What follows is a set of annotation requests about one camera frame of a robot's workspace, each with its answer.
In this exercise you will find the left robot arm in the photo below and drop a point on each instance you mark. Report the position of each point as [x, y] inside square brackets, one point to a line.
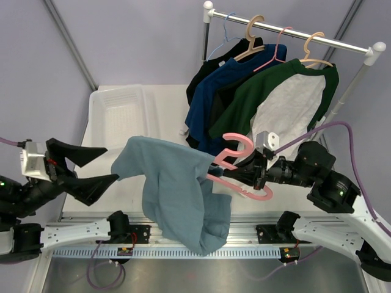
[22, 239]

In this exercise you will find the light blue wire hanger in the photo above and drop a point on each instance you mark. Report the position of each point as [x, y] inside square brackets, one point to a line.
[226, 39]

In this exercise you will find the right small circuit board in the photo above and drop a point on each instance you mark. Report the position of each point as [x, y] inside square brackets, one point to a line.
[289, 254]

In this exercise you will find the green and white raglan shirt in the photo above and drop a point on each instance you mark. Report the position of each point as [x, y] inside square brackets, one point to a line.
[287, 99]

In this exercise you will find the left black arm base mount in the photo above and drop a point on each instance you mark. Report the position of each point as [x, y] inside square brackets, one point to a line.
[138, 234]

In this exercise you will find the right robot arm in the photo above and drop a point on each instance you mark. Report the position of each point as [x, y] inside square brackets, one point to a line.
[332, 193]

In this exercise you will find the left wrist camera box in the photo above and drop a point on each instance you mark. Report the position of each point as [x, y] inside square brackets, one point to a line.
[32, 161]

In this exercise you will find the pink plastic hanger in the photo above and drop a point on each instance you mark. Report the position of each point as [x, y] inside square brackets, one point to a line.
[219, 160]

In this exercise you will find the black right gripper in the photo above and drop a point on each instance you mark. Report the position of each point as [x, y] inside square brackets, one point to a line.
[254, 171]

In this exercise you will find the black t-shirt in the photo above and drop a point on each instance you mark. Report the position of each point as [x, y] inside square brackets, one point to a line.
[216, 99]
[225, 68]

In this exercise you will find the black t-shirt middle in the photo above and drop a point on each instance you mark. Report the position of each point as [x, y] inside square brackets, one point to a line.
[216, 99]

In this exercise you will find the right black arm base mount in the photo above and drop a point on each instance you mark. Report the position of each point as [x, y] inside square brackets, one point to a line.
[267, 234]

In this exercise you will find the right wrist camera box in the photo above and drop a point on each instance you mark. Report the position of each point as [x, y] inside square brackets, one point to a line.
[269, 140]

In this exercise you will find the left small circuit board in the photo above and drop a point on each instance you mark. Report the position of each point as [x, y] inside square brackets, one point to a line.
[125, 251]

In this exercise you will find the white metal clothes rack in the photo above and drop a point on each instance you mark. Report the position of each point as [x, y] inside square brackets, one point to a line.
[371, 54]

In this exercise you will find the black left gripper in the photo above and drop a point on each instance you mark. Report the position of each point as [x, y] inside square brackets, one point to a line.
[88, 189]

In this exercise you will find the small circuit board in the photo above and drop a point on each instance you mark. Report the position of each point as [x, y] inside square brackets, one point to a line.
[125, 251]
[289, 254]

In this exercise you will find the black t-shirt back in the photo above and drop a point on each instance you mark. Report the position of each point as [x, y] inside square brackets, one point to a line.
[225, 68]

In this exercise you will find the aluminium rail frame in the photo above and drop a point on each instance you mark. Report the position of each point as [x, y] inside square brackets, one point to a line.
[242, 227]

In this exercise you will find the light blue t-shirt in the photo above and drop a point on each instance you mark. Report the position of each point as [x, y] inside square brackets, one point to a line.
[177, 195]

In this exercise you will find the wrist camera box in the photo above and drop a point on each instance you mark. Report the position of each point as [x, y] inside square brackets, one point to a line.
[269, 140]
[32, 161]

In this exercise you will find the white perforated cable duct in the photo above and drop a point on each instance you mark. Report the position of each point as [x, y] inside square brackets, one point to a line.
[144, 252]

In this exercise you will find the pink wire hanger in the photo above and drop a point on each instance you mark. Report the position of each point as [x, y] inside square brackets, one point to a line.
[274, 57]

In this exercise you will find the white plastic basket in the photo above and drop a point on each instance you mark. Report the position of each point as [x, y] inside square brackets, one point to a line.
[117, 114]

